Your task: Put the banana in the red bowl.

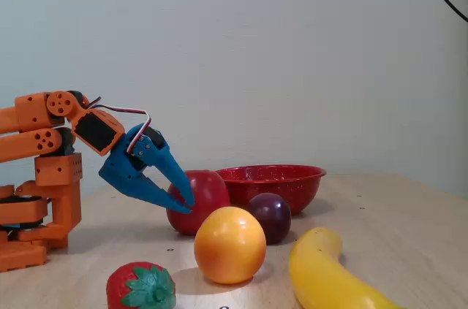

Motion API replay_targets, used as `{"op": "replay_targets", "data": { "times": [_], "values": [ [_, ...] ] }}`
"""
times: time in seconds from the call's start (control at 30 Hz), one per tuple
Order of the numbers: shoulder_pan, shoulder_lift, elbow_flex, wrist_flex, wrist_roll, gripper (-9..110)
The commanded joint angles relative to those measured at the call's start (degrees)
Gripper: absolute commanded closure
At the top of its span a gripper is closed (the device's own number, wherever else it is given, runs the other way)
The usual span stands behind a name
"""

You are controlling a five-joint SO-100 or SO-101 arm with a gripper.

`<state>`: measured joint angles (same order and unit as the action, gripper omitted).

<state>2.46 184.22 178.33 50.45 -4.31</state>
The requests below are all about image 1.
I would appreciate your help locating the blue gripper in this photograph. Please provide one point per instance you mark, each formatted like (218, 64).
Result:
(122, 173)

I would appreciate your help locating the yellow toy banana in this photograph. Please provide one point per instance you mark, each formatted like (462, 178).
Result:
(321, 269)

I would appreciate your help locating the orange robot base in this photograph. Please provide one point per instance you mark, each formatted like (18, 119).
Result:
(62, 195)

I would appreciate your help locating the red speckled bowl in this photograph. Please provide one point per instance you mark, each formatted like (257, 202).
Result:
(292, 188)

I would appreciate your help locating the red toy apple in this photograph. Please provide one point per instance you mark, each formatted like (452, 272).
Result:
(208, 192)

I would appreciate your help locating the toy orange fruit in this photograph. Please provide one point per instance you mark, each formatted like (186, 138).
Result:
(230, 247)

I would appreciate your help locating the dark purple toy plum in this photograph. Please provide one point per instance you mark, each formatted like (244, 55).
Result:
(272, 217)

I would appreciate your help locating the red toy strawberry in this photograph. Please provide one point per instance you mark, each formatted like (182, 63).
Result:
(124, 287)

